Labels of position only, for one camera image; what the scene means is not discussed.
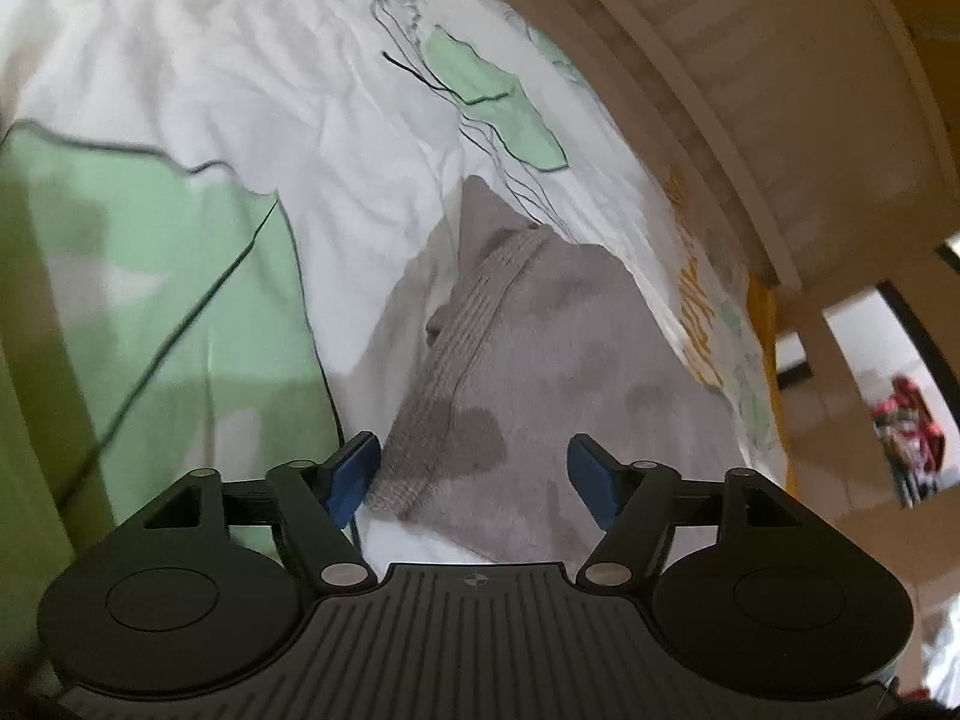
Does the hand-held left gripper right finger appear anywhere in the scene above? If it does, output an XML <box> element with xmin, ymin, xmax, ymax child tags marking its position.
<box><xmin>566</xmin><ymin>433</ymin><xmax>812</xmax><ymax>590</ymax></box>

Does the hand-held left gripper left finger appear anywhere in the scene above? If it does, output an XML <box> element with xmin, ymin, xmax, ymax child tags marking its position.
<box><xmin>141</xmin><ymin>431</ymin><xmax>383</xmax><ymax>590</ymax></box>

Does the grey knitted sweater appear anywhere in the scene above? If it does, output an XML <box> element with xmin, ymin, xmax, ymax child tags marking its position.
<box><xmin>364</xmin><ymin>174</ymin><xmax>790</xmax><ymax>568</ymax></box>

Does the red colourful clothes pile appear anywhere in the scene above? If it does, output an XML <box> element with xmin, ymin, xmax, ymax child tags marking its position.
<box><xmin>870</xmin><ymin>375</ymin><xmax>948</xmax><ymax>508</ymax></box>

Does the white printed blanket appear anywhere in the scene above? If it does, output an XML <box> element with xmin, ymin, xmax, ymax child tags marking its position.
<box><xmin>0</xmin><ymin>0</ymin><xmax>797</xmax><ymax>695</ymax></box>

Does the white wooden bed frame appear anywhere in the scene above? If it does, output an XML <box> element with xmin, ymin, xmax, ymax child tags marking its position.
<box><xmin>442</xmin><ymin>0</ymin><xmax>960</xmax><ymax>515</ymax></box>

